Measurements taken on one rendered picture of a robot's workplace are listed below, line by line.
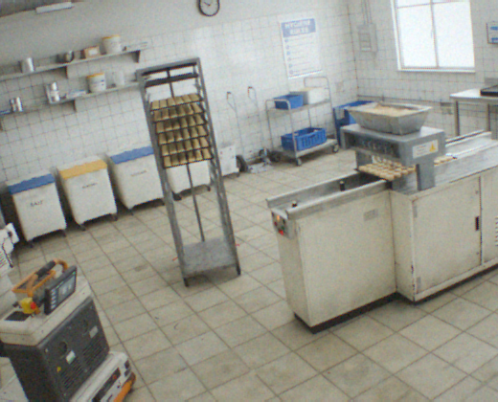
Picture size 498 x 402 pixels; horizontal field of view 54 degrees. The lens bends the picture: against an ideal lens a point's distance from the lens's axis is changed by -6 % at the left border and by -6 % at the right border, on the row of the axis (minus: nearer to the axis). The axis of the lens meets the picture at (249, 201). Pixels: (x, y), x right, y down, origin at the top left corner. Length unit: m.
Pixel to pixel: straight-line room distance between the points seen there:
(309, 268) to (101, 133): 4.31
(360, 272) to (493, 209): 1.07
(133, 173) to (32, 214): 1.30
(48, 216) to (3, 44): 2.16
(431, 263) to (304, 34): 5.25
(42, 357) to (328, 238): 1.77
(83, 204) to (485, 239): 4.44
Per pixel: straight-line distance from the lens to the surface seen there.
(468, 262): 3.80
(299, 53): 8.03
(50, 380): 2.81
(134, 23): 7.01
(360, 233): 3.32
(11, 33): 6.75
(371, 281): 3.51
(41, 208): 6.26
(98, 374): 3.08
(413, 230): 3.33
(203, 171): 6.68
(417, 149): 3.19
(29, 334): 2.68
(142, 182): 6.43
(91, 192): 6.30
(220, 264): 4.28
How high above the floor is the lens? 1.95
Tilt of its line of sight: 19 degrees down
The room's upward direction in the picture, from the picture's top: 10 degrees counter-clockwise
